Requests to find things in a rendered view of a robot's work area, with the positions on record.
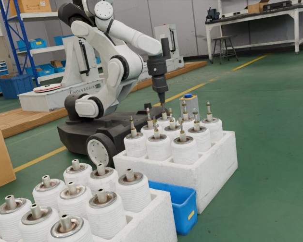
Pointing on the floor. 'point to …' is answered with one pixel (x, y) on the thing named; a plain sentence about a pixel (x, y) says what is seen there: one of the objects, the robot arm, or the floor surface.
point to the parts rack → (24, 17)
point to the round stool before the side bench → (225, 48)
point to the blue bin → (180, 205)
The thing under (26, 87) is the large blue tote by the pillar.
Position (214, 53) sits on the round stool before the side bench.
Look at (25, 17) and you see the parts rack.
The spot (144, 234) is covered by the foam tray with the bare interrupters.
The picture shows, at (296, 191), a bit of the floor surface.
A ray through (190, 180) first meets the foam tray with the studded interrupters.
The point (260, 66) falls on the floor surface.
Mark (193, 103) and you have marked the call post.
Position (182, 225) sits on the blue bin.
